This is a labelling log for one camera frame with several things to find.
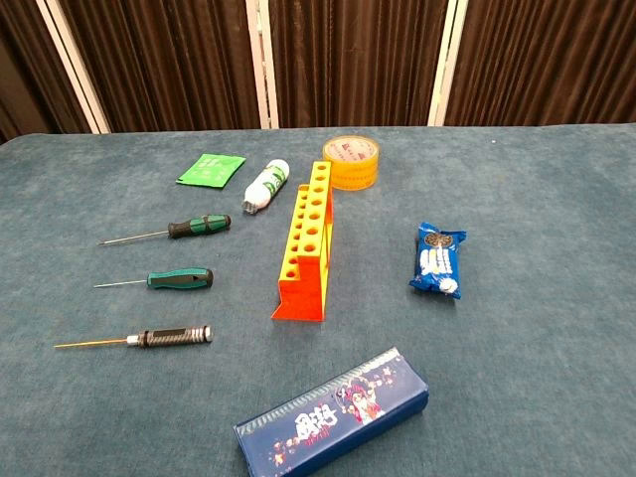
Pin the white partition frame post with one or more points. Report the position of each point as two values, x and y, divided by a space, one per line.
447 64
77 69
263 64

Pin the white tube with green print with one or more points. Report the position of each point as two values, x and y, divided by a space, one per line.
266 186

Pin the green foil sachet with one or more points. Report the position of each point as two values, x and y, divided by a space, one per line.
211 170

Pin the blue cookie packet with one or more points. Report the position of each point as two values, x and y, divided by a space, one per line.
437 261

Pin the yellow-orange plastic test tube rack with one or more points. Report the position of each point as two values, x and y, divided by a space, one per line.
303 298

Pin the yellow clear tape roll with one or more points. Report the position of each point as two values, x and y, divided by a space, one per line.
350 175

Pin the dark brown pleated curtain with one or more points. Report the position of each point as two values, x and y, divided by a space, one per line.
164 59
546 59
25 59
358 59

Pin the dark blue printed box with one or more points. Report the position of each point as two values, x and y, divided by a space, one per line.
328 417

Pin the teal felt table cover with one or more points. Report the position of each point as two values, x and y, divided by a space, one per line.
522 348

